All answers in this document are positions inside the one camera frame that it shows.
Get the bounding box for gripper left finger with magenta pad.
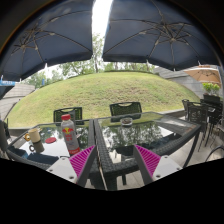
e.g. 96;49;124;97
47;145;96;187

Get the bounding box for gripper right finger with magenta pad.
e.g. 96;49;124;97
133;145;181;185

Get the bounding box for red round lid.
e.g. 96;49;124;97
45;137;56;144

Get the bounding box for left glass-top wicker table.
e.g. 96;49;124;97
5;119;101;191

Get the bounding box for glass-top wicker table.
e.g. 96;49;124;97
94;112;201;191
5;119;101;191

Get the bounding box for clear bottle with red cap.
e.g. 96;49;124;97
61;114;80;156

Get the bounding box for right glass-top wicker table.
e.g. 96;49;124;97
94;112;201;191

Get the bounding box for glass ashtray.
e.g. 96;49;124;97
120;117;133;126

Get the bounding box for dark chairs at far right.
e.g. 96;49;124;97
181;94;224;153

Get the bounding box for green potted plant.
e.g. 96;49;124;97
203;83;220;96

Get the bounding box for beige parasol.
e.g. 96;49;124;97
185;65;221;84

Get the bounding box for right dark blue parasol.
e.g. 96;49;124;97
103;0;219;70

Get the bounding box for dark blue parasol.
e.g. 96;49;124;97
0;0;95;81
103;0;219;70

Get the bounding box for left dark blue parasol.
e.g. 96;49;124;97
0;0;95;81

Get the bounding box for cream mug with yellow handle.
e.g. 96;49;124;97
24;128;40;143

